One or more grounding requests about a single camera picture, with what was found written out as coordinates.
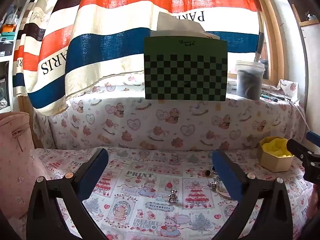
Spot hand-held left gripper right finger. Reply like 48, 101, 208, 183
212, 149, 293, 240

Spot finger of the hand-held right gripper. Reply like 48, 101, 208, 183
306, 130, 320, 153
287, 138, 320, 188

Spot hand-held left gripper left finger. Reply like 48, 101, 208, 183
26, 147, 109, 240

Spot silver keyring charm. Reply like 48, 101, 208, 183
207, 179, 232, 201

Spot hexagonal cardboard box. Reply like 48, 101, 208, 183
257, 136, 295, 173

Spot silver bear charm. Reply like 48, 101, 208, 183
167, 189, 179, 203

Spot yellow tissue paper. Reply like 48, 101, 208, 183
261, 137, 294, 158

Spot pens on ledge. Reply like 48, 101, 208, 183
260, 93, 288, 103

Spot strawberry printed tablecloth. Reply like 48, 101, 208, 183
15, 145, 320, 240

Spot bear printed cloth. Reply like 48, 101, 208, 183
32, 76, 307, 153

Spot pink bag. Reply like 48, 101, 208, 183
0, 112, 54, 222

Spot clear plastic tub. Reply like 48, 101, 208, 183
235, 60, 265, 100

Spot paint brush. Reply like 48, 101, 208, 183
254, 32, 265, 63

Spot green checkered board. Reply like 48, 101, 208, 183
144, 36, 228, 102

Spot striped printed curtain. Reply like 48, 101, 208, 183
12, 0, 265, 117

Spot white storage shelf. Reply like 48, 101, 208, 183
0, 0, 27, 113

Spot white cable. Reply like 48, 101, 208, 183
285, 99, 311, 132

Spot wooden window frame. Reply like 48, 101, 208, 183
246, 0, 288, 81

